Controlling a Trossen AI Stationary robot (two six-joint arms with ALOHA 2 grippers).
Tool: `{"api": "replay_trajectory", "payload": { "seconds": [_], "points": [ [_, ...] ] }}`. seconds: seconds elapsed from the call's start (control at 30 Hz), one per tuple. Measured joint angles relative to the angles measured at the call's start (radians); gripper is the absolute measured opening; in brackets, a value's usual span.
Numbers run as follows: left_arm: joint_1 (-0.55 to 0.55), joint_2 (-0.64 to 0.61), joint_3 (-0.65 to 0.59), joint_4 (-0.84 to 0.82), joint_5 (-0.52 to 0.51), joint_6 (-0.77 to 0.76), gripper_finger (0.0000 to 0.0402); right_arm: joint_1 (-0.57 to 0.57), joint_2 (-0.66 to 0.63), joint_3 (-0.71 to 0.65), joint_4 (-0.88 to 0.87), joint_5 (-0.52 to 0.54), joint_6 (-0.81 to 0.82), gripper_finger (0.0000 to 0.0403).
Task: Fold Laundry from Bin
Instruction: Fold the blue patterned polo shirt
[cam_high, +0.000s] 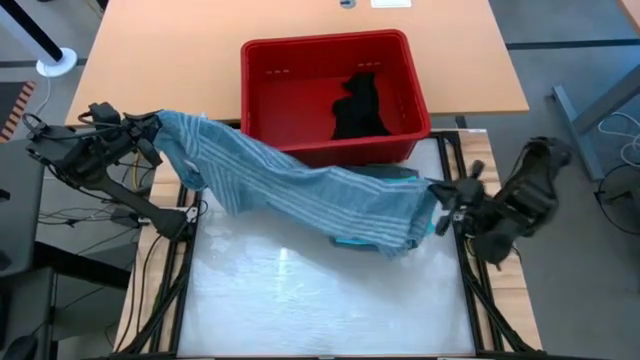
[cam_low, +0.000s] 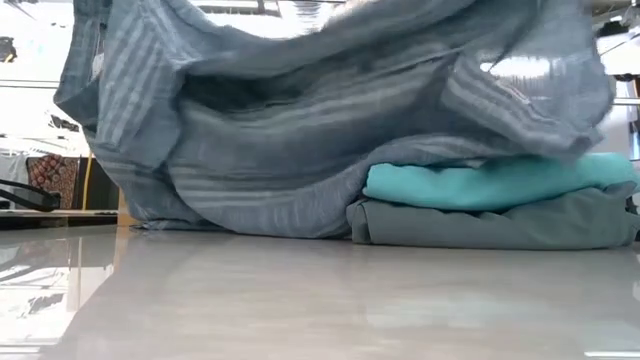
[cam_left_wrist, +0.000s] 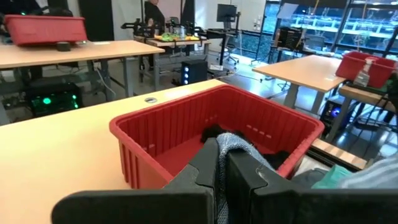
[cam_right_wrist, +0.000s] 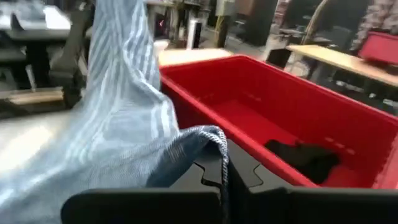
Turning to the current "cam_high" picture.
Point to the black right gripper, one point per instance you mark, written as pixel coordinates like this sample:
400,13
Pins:
462,197

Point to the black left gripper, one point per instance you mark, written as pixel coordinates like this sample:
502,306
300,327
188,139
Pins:
127,140

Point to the grey-green trousers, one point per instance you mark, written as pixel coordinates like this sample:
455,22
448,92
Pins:
380,170

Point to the turquoise garment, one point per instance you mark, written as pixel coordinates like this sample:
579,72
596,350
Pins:
350,243

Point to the black garment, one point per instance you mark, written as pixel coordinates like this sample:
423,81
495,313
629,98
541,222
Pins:
360,110

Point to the blue grey striped garment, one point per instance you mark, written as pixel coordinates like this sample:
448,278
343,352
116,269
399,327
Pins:
300,195

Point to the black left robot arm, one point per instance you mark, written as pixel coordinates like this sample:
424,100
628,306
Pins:
125,200

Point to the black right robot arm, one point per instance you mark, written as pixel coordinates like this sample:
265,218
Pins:
525,200

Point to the red plastic laundry bin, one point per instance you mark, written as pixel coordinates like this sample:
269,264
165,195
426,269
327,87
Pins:
300,60

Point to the large tan wooden desk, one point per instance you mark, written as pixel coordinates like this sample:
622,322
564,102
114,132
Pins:
165,60

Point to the white pole stand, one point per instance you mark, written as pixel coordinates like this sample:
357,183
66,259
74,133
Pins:
55,62

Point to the hazard striped floor mat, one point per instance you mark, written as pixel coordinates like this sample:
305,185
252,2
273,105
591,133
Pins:
15,107

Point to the dark grey monitor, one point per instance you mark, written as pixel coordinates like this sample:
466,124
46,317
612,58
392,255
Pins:
20,210

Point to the grey metal table leg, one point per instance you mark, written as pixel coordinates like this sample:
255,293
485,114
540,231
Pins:
590,107

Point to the white paper sheet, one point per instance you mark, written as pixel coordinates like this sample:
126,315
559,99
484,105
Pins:
390,3

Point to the silver aluminium rail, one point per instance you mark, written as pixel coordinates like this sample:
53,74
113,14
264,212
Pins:
192,214

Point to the black aluminium table frame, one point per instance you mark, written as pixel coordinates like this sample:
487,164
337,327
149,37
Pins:
470,310

